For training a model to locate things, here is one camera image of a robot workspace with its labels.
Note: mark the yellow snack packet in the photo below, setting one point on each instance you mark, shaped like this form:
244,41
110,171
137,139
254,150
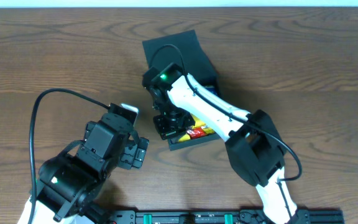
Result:
184,138

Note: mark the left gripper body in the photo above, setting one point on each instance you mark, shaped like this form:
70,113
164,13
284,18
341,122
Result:
134,152

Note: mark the red candy bag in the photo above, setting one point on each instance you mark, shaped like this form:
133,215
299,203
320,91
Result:
196,133

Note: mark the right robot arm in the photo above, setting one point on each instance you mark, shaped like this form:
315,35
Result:
254,147

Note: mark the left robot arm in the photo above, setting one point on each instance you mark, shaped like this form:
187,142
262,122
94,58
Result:
69,182

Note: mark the yellow Hacks candy bag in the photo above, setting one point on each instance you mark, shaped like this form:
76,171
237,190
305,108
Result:
202,125

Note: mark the blue snack bar wrapper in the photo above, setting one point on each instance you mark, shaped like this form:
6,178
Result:
212,89

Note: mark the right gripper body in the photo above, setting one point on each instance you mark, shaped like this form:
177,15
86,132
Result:
176,121

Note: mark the dark green box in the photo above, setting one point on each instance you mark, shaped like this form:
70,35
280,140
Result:
182,49

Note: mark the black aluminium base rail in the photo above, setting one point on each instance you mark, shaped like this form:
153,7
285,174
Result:
247,216

